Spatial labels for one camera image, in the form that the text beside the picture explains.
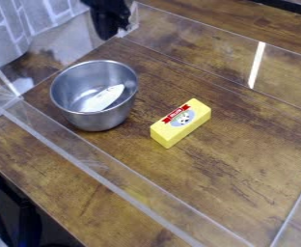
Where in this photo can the silver metal pot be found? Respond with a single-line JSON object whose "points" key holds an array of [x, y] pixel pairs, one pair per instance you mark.
{"points": [[91, 77]]}

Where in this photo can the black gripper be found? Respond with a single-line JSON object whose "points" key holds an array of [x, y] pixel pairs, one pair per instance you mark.
{"points": [[107, 25]]}

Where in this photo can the yellow butter block toy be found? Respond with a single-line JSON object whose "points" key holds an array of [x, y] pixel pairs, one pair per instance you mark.
{"points": [[180, 122]]}

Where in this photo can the white brick pattern curtain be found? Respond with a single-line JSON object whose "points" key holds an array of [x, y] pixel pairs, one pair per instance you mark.
{"points": [[43, 23]]}

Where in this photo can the clear acrylic enclosure wall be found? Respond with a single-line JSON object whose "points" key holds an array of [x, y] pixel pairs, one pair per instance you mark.
{"points": [[224, 188]]}

